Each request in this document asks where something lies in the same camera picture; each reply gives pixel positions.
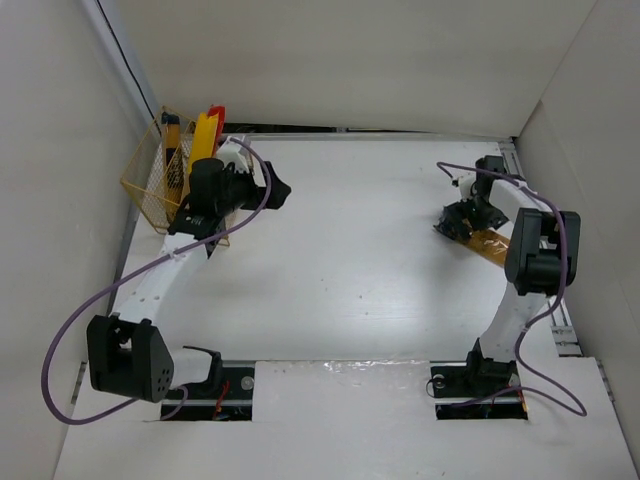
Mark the red spaghetti bag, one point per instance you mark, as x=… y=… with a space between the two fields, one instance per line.
x=215 y=120

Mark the yellow wire mesh basket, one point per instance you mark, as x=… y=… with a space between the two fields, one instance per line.
x=143 y=176

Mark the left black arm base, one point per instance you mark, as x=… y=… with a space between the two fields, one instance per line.
x=227 y=396

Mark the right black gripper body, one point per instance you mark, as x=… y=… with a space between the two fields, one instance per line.
x=460 y=220

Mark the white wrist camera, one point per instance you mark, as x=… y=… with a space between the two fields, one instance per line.
x=232 y=153
x=465 y=185

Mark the blue patterned spaghetti bag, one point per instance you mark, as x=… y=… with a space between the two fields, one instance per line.
x=490 y=245

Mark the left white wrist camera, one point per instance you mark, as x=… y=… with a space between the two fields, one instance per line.
x=232 y=153

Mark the aluminium rail right edge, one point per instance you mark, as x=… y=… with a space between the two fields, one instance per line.
x=540 y=265

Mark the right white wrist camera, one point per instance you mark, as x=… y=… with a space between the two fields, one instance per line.
x=465 y=185

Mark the yellow spaghetti bag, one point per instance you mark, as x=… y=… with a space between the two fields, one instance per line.
x=197 y=151

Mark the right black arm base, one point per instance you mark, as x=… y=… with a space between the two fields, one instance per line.
x=462 y=390

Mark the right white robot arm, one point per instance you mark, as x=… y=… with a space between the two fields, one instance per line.
x=541 y=259

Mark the navy label spaghetti bag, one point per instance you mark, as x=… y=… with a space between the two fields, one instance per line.
x=173 y=173

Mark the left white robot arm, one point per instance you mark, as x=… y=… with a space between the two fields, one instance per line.
x=131 y=353

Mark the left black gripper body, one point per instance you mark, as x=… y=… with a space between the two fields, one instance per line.
x=261 y=185

